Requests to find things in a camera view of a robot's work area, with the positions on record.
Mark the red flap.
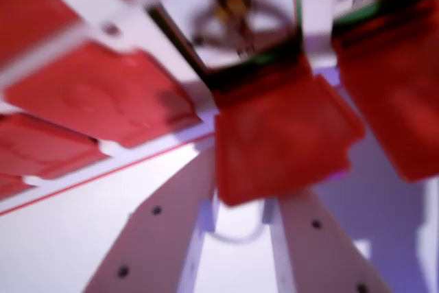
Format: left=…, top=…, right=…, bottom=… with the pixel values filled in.
left=0, top=0, right=86, bottom=80
left=213, top=55, right=366, bottom=207
left=0, top=113, right=111, bottom=181
left=3, top=40, right=204, bottom=150
left=331, top=0, right=439, bottom=183

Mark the red closed flap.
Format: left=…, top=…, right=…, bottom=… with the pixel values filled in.
left=3, top=40, right=204, bottom=150
left=0, top=113, right=111, bottom=181
left=0, top=0, right=86, bottom=80

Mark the red flap under dog card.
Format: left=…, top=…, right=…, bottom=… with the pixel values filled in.
left=331, top=0, right=439, bottom=183

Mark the red and white game board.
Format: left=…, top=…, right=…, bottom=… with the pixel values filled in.
left=0, top=0, right=439, bottom=217

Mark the picture card with runner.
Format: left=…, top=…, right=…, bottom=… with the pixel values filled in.
left=147, top=0, right=306, bottom=83

